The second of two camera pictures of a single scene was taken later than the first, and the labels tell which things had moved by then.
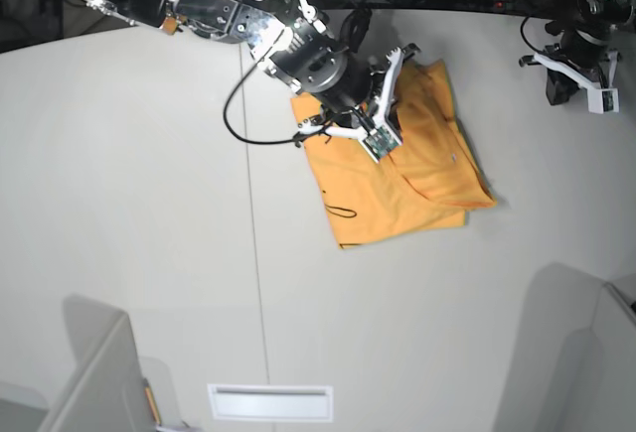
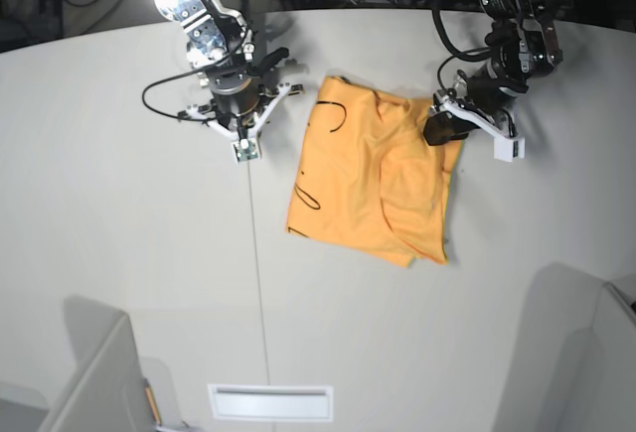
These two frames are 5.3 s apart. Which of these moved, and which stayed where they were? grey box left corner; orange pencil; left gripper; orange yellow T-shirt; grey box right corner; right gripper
Moved: left gripper; orange yellow T-shirt; right gripper
Stayed: grey box left corner; orange pencil; grey box right corner
